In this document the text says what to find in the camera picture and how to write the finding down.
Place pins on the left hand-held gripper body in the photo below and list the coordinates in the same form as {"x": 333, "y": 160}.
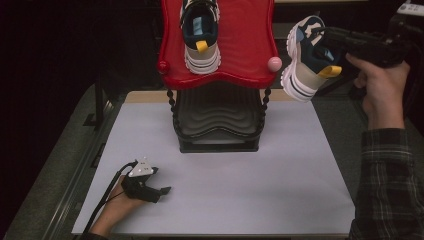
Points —
{"x": 140, "y": 185}

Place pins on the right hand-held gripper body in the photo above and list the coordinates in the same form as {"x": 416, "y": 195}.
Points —
{"x": 383, "y": 43}

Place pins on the white navy beige sneaker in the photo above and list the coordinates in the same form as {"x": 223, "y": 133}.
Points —
{"x": 306, "y": 76}
{"x": 201, "y": 50}

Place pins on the red and black shoe rack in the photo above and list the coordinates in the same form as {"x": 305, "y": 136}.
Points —
{"x": 243, "y": 40}

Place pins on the person's left hand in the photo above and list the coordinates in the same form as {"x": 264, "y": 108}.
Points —
{"x": 118, "y": 206}

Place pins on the person's right hand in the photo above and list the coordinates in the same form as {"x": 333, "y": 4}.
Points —
{"x": 383, "y": 96}

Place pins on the white table sheet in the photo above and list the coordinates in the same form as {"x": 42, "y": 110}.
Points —
{"x": 233, "y": 190}

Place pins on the black metal stand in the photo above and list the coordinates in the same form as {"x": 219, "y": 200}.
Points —
{"x": 99, "y": 106}

